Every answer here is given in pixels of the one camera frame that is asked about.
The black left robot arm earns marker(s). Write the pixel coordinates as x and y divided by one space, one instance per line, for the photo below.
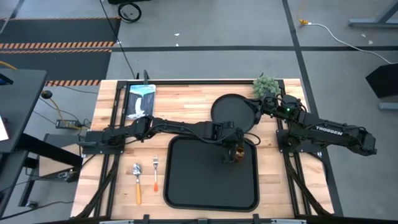
180 127

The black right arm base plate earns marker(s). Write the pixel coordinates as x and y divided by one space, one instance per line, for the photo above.
306 146

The small green artificial plant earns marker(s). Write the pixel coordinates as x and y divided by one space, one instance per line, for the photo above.
265 86

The black power adapter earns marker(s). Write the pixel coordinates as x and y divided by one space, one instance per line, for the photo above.
66 124

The black box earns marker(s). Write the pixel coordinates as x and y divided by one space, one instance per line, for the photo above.
384 81

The black aluminium table frame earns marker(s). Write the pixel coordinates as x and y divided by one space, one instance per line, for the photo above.
202 82

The large hazard-striped black floor mat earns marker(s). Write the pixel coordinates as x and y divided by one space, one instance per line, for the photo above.
59 31

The black rectangular tray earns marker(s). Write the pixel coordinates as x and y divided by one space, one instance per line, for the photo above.
205 183

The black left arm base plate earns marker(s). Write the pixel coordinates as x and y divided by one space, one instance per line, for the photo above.
99 146

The black round plate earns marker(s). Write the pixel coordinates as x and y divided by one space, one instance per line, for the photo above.
231 112

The grey desk leg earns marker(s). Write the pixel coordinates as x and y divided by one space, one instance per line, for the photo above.
373 22

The small hazard-striped black floor mat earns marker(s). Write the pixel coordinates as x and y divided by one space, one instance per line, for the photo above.
56 67

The black side desk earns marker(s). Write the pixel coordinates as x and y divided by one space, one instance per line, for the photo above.
18 105

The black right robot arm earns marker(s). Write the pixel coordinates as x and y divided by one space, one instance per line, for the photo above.
326 130

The black desk stand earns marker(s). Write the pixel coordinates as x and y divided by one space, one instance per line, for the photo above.
46 152

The waterfall picture book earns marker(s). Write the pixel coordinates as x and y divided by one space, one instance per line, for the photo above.
141 101

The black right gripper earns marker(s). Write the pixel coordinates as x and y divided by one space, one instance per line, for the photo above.
271 107

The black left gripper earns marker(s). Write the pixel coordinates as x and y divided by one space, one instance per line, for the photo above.
231 135

